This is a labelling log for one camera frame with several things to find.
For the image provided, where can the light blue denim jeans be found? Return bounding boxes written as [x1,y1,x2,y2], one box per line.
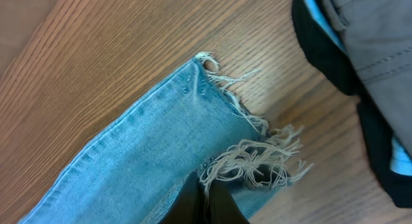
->
[22,52,310,223]

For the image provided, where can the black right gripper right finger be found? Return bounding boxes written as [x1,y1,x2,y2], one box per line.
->
[209,181,249,224]

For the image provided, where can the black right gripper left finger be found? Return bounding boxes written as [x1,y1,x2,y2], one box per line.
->
[160,172,205,224]

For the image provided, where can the black folded garment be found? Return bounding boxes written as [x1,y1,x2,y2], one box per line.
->
[292,0,411,208]

